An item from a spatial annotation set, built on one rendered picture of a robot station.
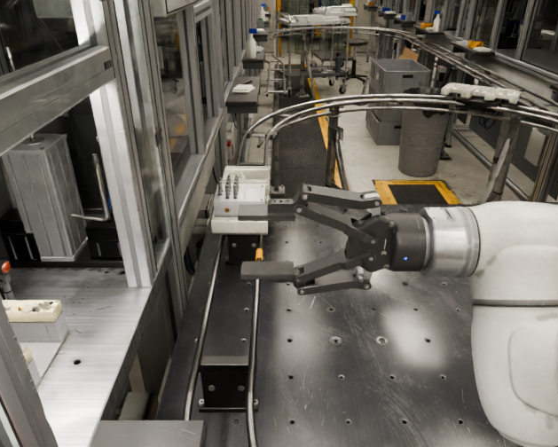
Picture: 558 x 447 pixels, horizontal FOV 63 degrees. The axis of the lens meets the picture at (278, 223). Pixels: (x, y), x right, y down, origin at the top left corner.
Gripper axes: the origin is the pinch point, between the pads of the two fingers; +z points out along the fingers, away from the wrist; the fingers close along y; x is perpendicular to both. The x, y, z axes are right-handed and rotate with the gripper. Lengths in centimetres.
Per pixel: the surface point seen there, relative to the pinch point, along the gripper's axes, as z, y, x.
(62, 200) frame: 38.1, -7.3, -26.6
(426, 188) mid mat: -112, -111, -254
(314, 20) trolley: -46, -24, -536
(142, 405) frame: 29, -57, -20
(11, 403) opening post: 21.5, -2.9, 22.2
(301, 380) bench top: -7.0, -44.4, -16.7
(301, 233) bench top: -10, -44, -77
